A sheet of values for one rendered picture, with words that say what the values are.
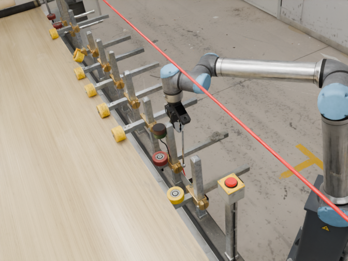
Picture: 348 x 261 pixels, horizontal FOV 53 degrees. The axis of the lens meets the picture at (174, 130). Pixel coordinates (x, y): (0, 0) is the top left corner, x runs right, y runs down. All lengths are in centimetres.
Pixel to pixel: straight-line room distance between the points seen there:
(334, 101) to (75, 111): 151
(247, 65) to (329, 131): 42
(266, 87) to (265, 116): 46
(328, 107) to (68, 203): 120
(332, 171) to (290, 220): 114
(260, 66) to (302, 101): 213
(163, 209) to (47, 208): 55
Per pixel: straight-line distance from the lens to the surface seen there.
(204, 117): 340
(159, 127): 163
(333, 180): 163
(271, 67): 152
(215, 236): 175
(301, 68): 150
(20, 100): 256
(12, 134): 229
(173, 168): 181
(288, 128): 331
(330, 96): 134
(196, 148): 190
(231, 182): 125
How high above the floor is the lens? 221
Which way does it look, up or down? 42 degrees down
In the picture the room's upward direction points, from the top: 9 degrees counter-clockwise
